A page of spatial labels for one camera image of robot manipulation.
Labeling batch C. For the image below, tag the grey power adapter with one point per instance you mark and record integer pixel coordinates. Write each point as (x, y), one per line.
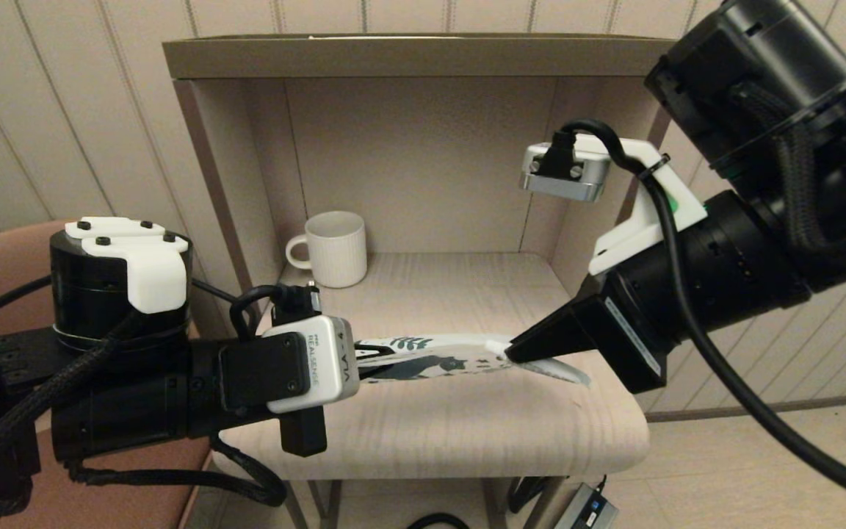
(584, 510)

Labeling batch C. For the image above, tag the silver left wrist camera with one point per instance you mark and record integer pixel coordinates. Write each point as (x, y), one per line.
(320, 360)

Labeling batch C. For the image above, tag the beige wooden hutch desk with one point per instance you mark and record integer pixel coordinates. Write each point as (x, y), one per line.
(423, 169)

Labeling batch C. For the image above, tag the white horse-print zip pouch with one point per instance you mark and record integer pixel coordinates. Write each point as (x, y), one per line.
(452, 353)

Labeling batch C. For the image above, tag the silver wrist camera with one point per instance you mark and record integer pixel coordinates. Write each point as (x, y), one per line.
(577, 184)
(320, 360)

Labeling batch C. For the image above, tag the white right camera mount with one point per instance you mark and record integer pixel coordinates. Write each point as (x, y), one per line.
(651, 228)

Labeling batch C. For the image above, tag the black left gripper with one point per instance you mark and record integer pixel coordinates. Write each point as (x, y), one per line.
(247, 375)

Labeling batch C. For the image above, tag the white ribbed ceramic mug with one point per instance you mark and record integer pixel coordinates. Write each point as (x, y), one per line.
(338, 253)

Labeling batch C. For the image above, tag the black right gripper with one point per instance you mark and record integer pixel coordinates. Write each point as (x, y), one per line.
(625, 345)

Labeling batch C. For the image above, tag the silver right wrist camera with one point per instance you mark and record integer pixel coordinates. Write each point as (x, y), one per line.
(577, 184)

